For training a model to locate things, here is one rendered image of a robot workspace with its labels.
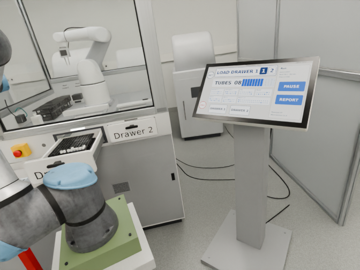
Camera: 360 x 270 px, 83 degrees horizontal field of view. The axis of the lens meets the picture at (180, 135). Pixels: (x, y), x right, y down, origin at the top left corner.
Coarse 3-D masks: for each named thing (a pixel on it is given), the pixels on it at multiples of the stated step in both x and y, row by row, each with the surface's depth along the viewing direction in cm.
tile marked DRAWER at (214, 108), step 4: (212, 104) 103; (216, 104) 102; (220, 104) 100; (224, 104) 99; (212, 108) 102; (216, 108) 101; (220, 108) 100; (224, 108) 99; (212, 112) 102; (216, 112) 100; (220, 112) 99; (224, 112) 98
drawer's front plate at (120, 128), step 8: (136, 120) 125; (144, 120) 125; (152, 120) 126; (112, 128) 123; (120, 128) 124; (136, 128) 126; (144, 128) 127; (152, 128) 127; (112, 136) 125; (120, 136) 126; (136, 136) 128; (144, 136) 129
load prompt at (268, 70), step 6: (246, 66) 99; (252, 66) 97; (258, 66) 95; (264, 66) 94; (270, 66) 92; (276, 66) 91; (216, 72) 107; (222, 72) 105; (228, 72) 103; (234, 72) 101; (240, 72) 100; (246, 72) 98; (252, 72) 96; (258, 72) 95; (264, 72) 93; (270, 72) 92; (276, 72) 90
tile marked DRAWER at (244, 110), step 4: (232, 108) 96; (236, 108) 95; (240, 108) 94; (244, 108) 93; (248, 108) 92; (232, 112) 96; (236, 112) 95; (240, 112) 94; (244, 112) 93; (248, 112) 92
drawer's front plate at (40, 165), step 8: (80, 152) 93; (88, 152) 93; (40, 160) 91; (48, 160) 91; (56, 160) 92; (64, 160) 92; (72, 160) 93; (80, 160) 94; (88, 160) 94; (32, 168) 91; (40, 168) 92; (96, 168) 98; (32, 176) 93; (40, 176) 93
